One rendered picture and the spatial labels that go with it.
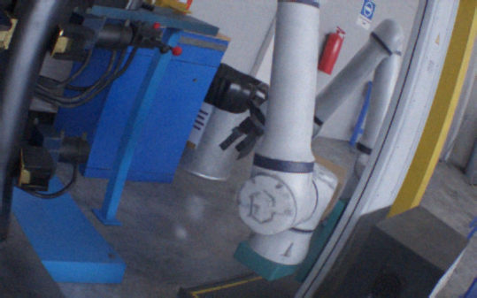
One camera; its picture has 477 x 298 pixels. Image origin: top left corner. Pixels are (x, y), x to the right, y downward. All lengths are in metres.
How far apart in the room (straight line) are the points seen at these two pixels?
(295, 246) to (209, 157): 2.28
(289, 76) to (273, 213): 0.32
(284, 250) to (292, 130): 0.38
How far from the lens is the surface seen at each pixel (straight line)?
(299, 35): 1.45
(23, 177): 1.82
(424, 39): 1.63
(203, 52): 3.35
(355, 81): 2.07
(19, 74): 1.69
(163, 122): 3.39
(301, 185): 1.47
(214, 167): 3.94
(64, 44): 1.67
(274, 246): 1.67
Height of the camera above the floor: 1.27
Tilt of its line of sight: 15 degrees down
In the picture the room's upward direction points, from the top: 23 degrees clockwise
